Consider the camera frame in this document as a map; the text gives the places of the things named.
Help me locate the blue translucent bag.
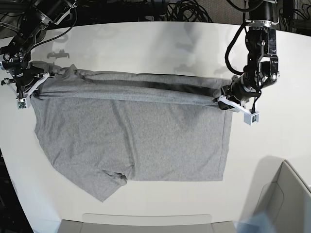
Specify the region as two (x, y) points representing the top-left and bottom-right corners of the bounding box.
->
(235, 211), (276, 233)

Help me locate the grey front tray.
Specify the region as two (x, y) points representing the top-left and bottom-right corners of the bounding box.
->
(58, 213), (237, 233)

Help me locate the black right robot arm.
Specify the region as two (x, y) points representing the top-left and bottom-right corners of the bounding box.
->
(0, 0), (77, 98)

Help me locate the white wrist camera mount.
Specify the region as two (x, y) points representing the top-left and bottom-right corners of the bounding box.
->
(213, 95), (259, 126)
(1, 72), (55, 109)

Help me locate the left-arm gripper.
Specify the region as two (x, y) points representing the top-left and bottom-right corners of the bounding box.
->
(218, 74), (261, 112)

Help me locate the beige plastic bin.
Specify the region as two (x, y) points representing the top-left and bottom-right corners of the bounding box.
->
(252, 160), (311, 233)

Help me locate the grey T-shirt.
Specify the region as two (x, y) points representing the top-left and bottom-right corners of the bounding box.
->
(31, 61), (232, 201)

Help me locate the coiled black cable bundle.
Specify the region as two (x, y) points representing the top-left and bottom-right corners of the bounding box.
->
(167, 0), (209, 23)

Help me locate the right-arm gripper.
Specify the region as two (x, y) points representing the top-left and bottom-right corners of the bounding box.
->
(7, 62), (45, 94)

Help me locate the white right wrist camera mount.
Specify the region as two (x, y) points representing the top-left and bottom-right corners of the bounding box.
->
(1, 72), (55, 109)

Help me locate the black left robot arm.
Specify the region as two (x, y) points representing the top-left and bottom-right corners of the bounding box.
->
(217, 0), (279, 110)

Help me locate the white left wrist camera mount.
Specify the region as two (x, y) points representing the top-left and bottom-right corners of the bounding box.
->
(213, 95), (259, 126)

